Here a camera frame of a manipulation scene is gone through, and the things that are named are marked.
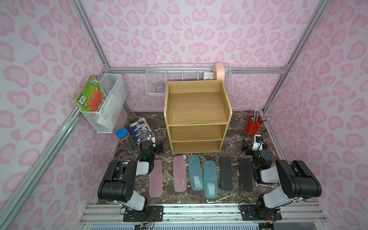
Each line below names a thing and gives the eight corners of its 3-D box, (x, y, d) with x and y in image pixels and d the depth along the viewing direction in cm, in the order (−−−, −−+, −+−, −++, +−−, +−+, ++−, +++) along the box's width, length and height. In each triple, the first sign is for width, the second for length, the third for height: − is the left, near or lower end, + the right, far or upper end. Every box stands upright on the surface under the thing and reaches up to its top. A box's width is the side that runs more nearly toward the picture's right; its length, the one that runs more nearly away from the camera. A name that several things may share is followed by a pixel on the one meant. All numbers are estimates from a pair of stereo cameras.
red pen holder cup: (246, 135, 107) (252, 125, 97) (243, 125, 113) (248, 115, 103) (257, 135, 107) (264, 125, 97) (254, 125, 113) (259, 115, 103)
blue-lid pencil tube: (126, 153, 97) (113, 136, 82) (128, 145, 101) (117, 128, 85) (135, 153, 97) (124, 136, 82) (137, 145, 101) (127, 128, 85)
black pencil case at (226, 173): (220, 189, 83) (221, 188, 81) (220, 157, 96) (220, 155, 94) (232, 190, 82) (233, 189, 80) (230, 158, 95) (231, 156, 93)
